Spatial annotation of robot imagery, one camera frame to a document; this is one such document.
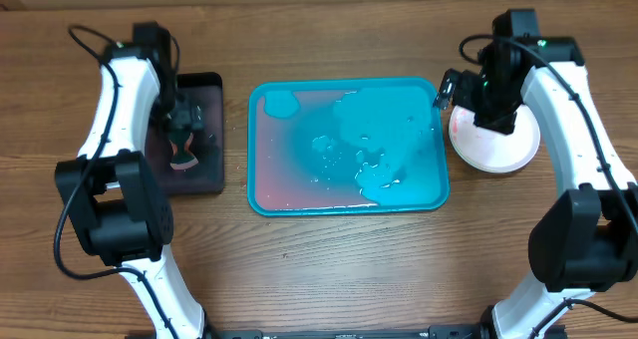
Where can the pink green sponge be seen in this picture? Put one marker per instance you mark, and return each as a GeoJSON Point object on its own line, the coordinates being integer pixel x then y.
{"type": "Point", "coordinates": [182, 157]}

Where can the white plate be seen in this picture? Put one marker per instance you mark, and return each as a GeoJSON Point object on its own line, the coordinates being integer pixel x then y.
{"type": "Point", "coordinates": [490, 151]}

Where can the teal plastic tray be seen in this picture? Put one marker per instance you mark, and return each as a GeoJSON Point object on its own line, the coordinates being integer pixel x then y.
{"type": "Point", "coordinates": [350, 146]}

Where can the black rectangular tray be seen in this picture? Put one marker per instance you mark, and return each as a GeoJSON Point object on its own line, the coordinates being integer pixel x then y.
{"type": "Point", "coordinates": [207, 145]}

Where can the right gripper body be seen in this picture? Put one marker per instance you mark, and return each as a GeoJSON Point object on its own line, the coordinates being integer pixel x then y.
{"type": "Point", "coordinates": [493, 101]}

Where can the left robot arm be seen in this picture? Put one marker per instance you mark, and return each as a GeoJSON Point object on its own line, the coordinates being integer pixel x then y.
{"type": "Point", "coordinates": [110, 195]}

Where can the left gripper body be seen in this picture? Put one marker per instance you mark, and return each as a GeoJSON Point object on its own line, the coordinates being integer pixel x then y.
{"type": "Point", "coordinates": [182, 115]}

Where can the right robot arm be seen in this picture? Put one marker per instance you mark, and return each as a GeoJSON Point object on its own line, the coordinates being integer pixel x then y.
{"type": "Point", "coordinates": [587, 241]}

